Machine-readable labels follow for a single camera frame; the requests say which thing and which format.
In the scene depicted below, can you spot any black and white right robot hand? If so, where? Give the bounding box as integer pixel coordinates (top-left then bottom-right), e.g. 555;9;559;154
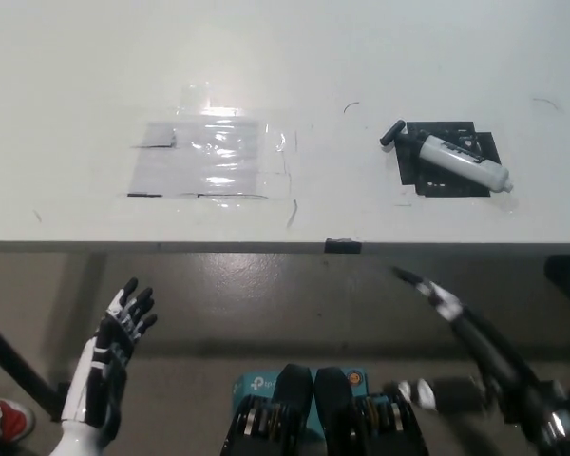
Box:
384;265;569;439

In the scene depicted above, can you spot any black table leg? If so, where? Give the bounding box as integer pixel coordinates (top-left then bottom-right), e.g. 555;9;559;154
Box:
0;311;63;424

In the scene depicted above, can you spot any small black tape piece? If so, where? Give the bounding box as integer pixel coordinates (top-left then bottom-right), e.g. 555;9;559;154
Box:
323;237;362;255

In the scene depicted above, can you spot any black tape patch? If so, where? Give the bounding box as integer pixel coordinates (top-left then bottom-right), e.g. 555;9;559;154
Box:
392;121;503;199

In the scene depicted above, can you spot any small white air pump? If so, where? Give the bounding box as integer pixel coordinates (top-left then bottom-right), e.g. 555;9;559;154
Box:
379;119;515;195

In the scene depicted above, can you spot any red and white shoe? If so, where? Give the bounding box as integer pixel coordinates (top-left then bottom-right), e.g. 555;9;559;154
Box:
0;398;35;450

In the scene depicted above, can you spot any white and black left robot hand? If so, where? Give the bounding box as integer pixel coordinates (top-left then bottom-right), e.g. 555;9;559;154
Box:
51;277;159;456

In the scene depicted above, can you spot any teal cardboard router box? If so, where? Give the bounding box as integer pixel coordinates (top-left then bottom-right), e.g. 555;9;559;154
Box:
232;366;368;443

